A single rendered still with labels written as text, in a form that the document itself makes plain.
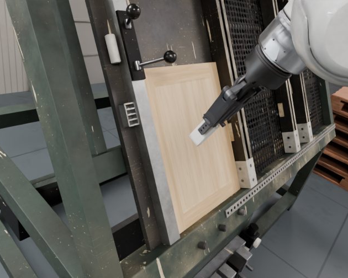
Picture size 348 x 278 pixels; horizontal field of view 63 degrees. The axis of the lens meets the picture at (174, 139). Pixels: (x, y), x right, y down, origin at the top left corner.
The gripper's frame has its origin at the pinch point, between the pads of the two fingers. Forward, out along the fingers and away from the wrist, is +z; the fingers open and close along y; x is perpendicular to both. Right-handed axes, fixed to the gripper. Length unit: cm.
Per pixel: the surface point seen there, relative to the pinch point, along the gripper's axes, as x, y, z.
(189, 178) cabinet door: 1.9, -27.3, 37.8
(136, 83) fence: -27.8, -10.9, 17.2
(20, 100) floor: -210, -91, 254
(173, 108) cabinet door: -20.1, -27.0, 24.3
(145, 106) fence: -21.7, -12.2, 20.8
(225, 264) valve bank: 35, -30, 51
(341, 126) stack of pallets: 32, -293, 64
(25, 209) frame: -24, 13, 77
